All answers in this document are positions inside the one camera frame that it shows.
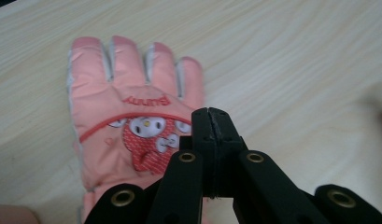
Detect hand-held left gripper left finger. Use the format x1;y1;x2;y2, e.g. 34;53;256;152
178;106;218;198

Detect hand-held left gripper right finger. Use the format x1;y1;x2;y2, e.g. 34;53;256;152
208;107;248;199

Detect pink padded glove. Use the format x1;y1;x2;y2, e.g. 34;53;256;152
66;35;205;224

